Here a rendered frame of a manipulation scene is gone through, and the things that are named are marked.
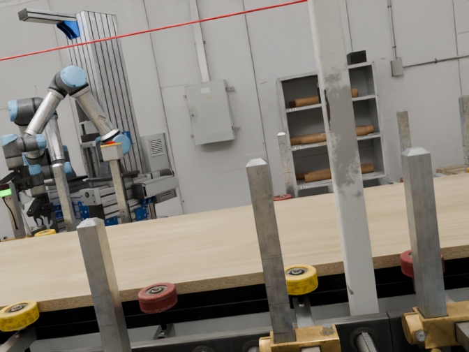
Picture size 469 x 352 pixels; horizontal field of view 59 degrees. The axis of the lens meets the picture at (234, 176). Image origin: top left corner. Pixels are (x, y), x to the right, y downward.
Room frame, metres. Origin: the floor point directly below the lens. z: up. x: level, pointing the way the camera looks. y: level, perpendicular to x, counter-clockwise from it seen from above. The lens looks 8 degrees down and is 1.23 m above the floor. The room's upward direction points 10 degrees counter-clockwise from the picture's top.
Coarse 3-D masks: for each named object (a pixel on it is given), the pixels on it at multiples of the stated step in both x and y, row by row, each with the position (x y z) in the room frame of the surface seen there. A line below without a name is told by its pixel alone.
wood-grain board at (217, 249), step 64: (384, 192) 1.41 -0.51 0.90; (448, 192) 1.26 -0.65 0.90; (0, 256) 1.42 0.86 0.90; (64, 256) 1.27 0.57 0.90; (128, 256) 1.15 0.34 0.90; (192, 256) 1.05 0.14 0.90; (256, 256) 0.96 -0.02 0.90; (320, 256) 0.89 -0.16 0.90; (384, 256) 0.84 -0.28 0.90; (448, 256) 0.82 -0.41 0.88
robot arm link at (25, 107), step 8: (8, 104) 2.32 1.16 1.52; (16, 104) 2.32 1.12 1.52; (24, 104) 2.34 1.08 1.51; (32, 104) 2.35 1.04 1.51; (16, 112) 2.31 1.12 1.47; (24, 112) 2.33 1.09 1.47; (32, 112) 2.35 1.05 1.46; (16, 120) 2.35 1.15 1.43; (24, 120) 2.36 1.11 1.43; (24, 128) 2.42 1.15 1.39; (24, 152) 2.59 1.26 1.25; (32, 152) 2.56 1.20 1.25; (40, 152) 2.60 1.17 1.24; (24, 160) 2.59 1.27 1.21; (32, 160) 2.59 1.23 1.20; (40, 160) 2.62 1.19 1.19
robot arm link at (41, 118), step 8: (48, 88) 2.24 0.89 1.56; (56, 88) 2.24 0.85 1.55; (48, 96) 2.22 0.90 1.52; (56, 96) 2.24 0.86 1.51; (64, 96) 2.27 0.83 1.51; (40, 104) 2.22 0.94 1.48; (48, 104) 2.21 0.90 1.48; (56, 104) 2.24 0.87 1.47; (40, 112) 2.18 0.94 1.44; (48, 112) 2.20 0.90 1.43; (32, 120) 2.17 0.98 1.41; (40, 120) 2.17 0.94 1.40; (48, 120) 2.21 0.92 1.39; (32, 128) 2.14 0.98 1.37; (40, 128) 2.17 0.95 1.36; (24, 136) 2.12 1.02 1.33
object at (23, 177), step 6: (12, 168) 1.95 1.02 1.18; (18, 168) 1.96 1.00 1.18; (24, 168) 1.98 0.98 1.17; (18, 174) 1.97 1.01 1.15; (24, 174) 1.97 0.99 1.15; (12, 180) 1.96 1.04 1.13; (18, 180) 1.95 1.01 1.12; (24, 180) 1.96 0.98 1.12; (30, 180) 2.00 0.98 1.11; (18, 186) 1.96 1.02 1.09; (24, 186) 1.97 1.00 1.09; (30, 186) 1.96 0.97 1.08
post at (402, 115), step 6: (396, 114) 1.71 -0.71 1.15; (402, 114) 1.68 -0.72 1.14; (402, 120) 1.68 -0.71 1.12; (408, 120) 1.68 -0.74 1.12; (402, 126) 1.68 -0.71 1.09; (408, 126) 1.68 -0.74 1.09; (402, 132) 1.68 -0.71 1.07; (408, 132) 1.68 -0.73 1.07; (402, 138) 1.68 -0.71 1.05; (408, 138) 1.68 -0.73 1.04; (402, 144) 1.69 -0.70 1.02; (408, 144) 1.68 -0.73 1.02; (402, 150) 1.69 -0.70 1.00
